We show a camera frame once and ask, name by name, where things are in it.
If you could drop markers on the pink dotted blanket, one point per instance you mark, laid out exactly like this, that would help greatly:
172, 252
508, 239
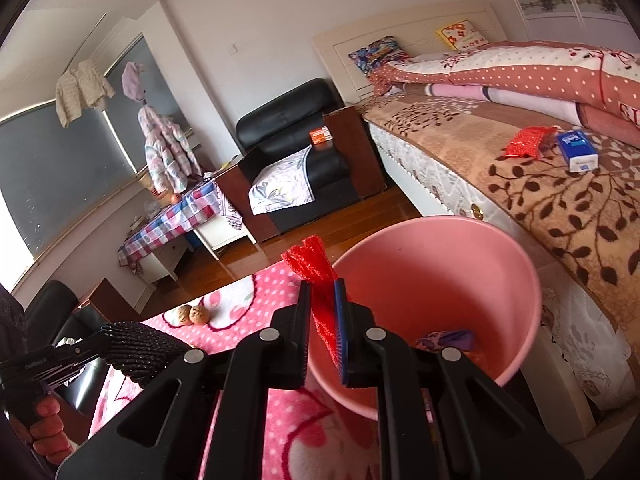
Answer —
310, 440

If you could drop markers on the black leather armchair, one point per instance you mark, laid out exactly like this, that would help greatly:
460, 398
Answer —
285, 120

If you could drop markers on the white floral cloth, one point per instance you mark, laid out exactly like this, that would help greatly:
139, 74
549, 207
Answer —
280, 182

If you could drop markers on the pink plastic bucket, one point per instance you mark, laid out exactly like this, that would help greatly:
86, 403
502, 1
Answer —
450, 270

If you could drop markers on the tall dark wooden side cabinet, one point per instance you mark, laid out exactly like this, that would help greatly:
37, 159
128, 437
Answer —
357, 155

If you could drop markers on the checked tablecloth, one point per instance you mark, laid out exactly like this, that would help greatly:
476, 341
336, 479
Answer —
170, 225

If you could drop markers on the white bed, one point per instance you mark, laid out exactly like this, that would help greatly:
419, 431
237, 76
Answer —
435, 180

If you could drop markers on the cream knitted cardigan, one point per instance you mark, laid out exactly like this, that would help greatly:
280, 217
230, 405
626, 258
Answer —
80, 92

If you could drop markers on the colourful cartoon pillow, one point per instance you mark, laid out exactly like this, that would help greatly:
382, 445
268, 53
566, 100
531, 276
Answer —
377, 55

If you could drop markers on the red foil packet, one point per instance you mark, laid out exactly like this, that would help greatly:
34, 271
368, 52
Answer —
527, 142

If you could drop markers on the red foam fruit net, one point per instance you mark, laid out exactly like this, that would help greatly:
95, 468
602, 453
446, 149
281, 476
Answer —
312, 265

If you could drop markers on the brown walnut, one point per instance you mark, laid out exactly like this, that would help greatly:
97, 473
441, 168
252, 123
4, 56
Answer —
182, 316
200, 316

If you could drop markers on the orange box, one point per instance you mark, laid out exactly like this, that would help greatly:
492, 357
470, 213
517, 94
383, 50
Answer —
320, 136

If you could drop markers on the red dotted quilt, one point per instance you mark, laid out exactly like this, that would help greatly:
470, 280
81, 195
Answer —
525, 75

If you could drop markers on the black leather sofa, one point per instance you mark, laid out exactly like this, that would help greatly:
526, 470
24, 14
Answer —
50, 310

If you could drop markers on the white patterned puffer jacket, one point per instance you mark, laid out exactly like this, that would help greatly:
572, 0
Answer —
167, 155

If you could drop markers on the dark wooden sofa cabinet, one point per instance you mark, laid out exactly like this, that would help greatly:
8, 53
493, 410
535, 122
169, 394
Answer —
107, 302

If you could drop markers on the white table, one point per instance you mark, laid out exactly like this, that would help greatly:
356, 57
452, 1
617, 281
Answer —
160, 262

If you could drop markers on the person's left hand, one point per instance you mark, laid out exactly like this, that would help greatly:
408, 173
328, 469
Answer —
47, 440

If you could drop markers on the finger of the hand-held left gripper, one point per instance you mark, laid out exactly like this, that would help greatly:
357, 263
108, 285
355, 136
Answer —
92, 337
85, 357

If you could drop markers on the purple face mask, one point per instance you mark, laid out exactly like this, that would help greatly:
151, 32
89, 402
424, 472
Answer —
445, 340

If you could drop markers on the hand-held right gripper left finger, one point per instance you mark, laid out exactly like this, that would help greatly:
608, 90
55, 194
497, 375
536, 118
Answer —
302, 340

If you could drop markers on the orange fruit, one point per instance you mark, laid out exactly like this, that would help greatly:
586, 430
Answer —
175, 198

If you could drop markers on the white sliding door wardrobe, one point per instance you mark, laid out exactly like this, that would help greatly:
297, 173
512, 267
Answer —
565, 0

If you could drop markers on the blue tissue pack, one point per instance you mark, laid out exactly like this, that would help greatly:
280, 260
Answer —
577, 152

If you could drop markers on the yellow flowered pillow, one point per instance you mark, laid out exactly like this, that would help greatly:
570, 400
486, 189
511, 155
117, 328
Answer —
460, 35

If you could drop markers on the brown leaf bed cover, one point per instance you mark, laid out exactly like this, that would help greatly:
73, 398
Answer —
575, 220

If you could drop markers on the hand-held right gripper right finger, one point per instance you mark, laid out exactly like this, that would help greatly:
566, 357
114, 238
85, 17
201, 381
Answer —
341, 330

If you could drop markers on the low dark wooden side cabinet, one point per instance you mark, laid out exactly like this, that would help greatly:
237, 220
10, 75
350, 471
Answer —
240, 195

